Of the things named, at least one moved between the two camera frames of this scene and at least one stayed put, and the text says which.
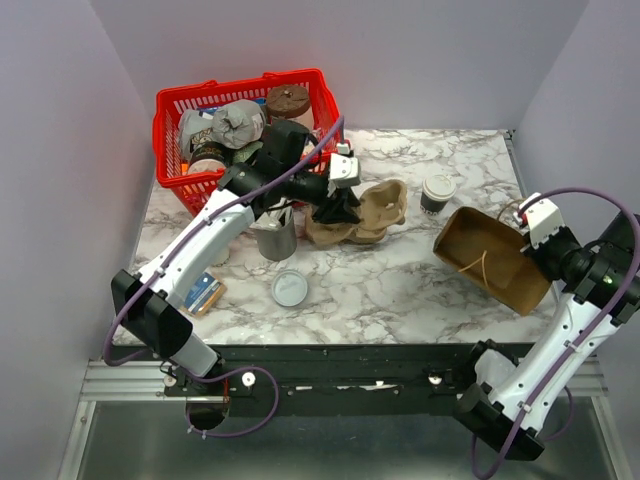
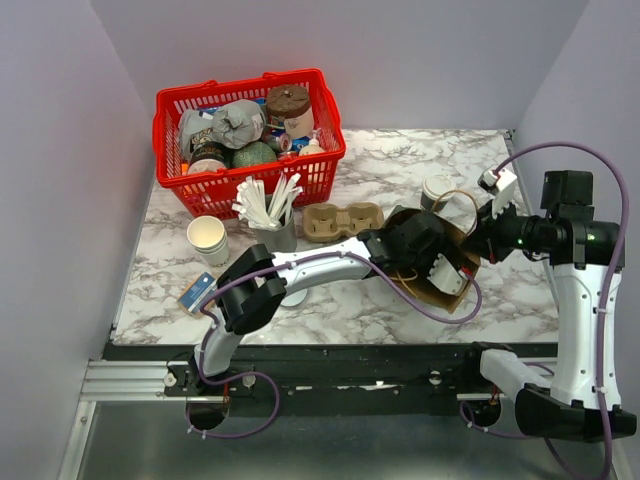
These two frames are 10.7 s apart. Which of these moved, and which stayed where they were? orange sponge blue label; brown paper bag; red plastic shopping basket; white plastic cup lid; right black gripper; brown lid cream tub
Moved: right black gripper; brown paper bag
Stayed: brown lid cream tub; white plastic cup lid; red plastic shopping basket; orange sponge blue label
